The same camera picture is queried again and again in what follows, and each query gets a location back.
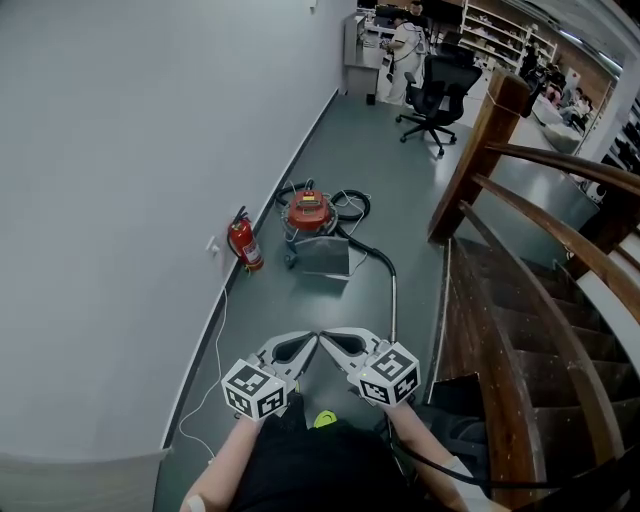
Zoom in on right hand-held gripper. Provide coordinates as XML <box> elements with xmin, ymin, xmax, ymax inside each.
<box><xmin>319</xmin><ymin>326</ymin><xmax>421</xmax><ymax>408</ymax></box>

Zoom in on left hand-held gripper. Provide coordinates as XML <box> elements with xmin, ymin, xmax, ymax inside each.
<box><xmin>221</xmin><ymin>330</ymin><xmax>319</xmax><ymax>422</ymax></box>

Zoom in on metal vacuum cleaner tube piece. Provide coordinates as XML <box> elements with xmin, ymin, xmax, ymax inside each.
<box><xmin>388</xmin><ymin>272</ymin><xmax>400</xmax><ymax>342</ymax></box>

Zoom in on red vacuum cleaner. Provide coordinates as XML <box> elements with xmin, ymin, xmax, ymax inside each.
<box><xmin>282</xmin><ymin>188</ymin><xmax>340</xmax><ymax>247</ymax></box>

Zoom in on person's left forearm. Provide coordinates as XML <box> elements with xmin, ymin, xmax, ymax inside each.
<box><xmin>179</xmin><ymin>413</ymin><xmax>271</xmax><ymax>512</ymax></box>

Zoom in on person's right forearm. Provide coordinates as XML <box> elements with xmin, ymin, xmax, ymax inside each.
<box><xmin>384</xmin><ymin>398</ymin><xmax>501</xmax><ymax>512</ymax></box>

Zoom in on black flat box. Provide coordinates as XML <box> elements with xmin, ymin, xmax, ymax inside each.
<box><xmin>428</xmin><ymin>371</ymin><xmax>484</xmax><ymax>419</ymax></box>

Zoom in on red fire extinguisher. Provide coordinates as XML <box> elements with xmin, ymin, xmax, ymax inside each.
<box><xmin>226</xmin><ymin>205</ymin><xmax>266</xmax><ymax>274</ymax></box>

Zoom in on person's black clothing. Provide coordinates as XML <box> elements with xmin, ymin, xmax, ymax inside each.
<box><xmin>232</xmin><ymin>389</ymin><xmax>419</xmax><ymax>512</ymax></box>

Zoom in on dark wooden stairs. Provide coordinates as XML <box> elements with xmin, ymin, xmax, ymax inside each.
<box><xmin>442</xmin><ymin>237</ymin><xmax>640</xmax><ymax>512</ymax></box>

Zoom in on wooden stair railing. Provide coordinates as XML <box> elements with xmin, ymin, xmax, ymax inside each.
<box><xmin>426</xmin><ymin>69</ymin><xmax>640</xmax><ymax>512</ymax></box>

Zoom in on black office chair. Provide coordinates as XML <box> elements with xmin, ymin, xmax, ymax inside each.
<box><xmin>395</xmin><ymin>53</ymin><xmax>484</xmax><ymax>159</ymax></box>

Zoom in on gray cabinet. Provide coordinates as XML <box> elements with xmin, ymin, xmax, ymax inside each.
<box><xmin>342</xmin><ymin>11</ymin><xmax>382</xmax><ymax>97</ymax></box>

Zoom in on white storage shelf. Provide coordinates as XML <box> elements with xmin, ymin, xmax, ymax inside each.
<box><xmin>459</xmin><ymin>0</ymin><xmax>559</xmax><ymax>72</ymax></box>

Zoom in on white wall cable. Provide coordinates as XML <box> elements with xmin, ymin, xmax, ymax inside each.
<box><xmin>178</xmin><ymin>248</ymin><xmax>230</xmax><ymax>464</ymax></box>

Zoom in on thin white vacuum cord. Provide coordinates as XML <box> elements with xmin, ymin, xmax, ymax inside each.
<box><xmin>330</xmin><ymin>188</ymin><xmax>372</xmax><ymax>277</ymax></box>

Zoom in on black vacuum hose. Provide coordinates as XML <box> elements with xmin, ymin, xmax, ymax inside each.
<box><xmin>273</xmin><ymin>180</ymin><xmax>398</xmax><ymax>281</ymax></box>

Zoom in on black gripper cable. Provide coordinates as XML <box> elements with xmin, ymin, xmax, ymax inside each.
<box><xmin>393</xmin><ymin>432</ymin><xmax>569</xmax><ymax>495</ymax></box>

